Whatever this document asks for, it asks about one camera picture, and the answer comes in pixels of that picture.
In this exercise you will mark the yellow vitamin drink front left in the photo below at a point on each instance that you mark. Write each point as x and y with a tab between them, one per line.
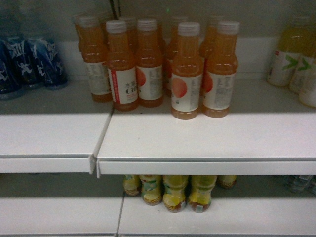
290	47

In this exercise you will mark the yellow green tea bottle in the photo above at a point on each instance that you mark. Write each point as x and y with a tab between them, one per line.
174	197

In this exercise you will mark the peach drink bottle red label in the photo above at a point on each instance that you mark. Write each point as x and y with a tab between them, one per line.
121	67

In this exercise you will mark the peach drink bottle front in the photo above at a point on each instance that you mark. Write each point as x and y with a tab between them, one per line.
187	69

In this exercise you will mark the blue sports drink bottle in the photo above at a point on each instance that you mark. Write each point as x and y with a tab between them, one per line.
45	54

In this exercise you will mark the white shelf board left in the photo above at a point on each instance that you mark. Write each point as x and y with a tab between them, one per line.
52	131

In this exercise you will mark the white shelf board right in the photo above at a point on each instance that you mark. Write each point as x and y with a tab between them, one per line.
266	132

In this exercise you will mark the white shelf board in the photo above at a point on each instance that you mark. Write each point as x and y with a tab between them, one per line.
266	132
52	131

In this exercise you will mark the peach drink bottle back left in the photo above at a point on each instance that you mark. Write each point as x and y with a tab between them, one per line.
94	54

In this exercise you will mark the peach drink bottle right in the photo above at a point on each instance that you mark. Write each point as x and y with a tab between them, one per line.
221	71

